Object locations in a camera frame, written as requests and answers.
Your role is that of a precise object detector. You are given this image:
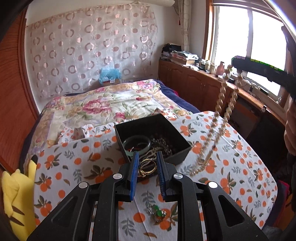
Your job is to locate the green stone pendant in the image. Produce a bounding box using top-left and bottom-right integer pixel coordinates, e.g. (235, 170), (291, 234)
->
(148, 204), (167, 223)

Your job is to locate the person's right hand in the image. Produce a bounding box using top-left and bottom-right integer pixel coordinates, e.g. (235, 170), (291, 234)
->
(285, 97), (296, 154)

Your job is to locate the pile of dark clothes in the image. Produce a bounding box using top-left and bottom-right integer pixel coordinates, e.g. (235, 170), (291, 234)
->
(161, 43), (182, 59)

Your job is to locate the patterned window curtain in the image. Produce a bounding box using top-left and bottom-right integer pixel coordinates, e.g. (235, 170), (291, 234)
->
(178, 0), (192, 52)

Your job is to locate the yellow plush toy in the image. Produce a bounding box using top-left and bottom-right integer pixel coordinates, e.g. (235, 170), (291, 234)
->
(1, 155), (38, 240)

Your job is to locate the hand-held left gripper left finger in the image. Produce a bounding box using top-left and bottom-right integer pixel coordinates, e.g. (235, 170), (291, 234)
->
(26, 151), (139, 241)

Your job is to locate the beige air conditioner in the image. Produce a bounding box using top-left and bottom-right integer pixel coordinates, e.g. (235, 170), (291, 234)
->
(132, 0), (175, 7)

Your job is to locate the wooden frame window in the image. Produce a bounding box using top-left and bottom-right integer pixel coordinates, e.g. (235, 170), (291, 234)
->
(203, 0), (296, 109)

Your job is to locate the brown wooden cabinet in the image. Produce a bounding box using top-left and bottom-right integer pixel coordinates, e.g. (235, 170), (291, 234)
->
(158, 59), (289, 139)

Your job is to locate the navy blue bed sheet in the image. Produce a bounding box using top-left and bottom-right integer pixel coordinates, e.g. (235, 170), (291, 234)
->
(155, 79), (201, 114)

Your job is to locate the small cardboard box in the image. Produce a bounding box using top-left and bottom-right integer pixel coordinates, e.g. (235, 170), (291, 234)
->
(102, 79), (121, 87)

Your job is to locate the stack of books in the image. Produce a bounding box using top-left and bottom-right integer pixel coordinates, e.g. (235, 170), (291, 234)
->
(171, 50), (199, 66)

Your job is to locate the orange fruit print cloth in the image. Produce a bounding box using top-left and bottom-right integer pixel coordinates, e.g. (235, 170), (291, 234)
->
(33, 111), (278, 241)

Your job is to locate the black square box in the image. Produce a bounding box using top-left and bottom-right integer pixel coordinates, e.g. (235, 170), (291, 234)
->
(114, 113), (192, 165)

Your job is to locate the small white pearl strand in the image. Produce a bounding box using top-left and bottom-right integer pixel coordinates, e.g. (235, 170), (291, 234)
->
(139, 138), (178, 160)

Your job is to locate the gold bangle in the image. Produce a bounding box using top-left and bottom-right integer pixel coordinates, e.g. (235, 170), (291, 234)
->
(138, 158), (158, 178)

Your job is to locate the floral quilt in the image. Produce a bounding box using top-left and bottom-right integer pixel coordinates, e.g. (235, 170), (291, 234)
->
(25, 79), (178, 158)

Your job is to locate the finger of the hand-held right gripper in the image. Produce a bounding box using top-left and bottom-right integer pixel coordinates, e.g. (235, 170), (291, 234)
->
(232, 56), (289, 82)

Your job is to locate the pale green jade bangle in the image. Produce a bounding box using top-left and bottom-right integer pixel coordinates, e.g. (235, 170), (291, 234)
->
(122, 136), (152, 156)

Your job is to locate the blue plastic bag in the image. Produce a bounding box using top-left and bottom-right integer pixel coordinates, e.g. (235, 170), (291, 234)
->
(99, 68), (122, 84)

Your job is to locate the pink bottle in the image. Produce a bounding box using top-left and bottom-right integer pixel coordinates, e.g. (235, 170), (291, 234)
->
(216, 61), (226, 76)

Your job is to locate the beige twisted pearl necklace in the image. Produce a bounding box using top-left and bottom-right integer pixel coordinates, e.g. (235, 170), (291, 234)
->
(191, 65), (243, 178)

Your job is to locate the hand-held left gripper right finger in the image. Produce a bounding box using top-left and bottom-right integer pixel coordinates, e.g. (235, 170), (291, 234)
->
(156, 151), (270, 241)

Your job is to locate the circle pattern sheer curtain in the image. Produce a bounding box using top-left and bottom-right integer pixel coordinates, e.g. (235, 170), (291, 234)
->
(25, 3), (160, 99)

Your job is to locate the row of small bottles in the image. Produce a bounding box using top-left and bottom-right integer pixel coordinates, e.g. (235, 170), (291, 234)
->
(200, 59), (216, 72)

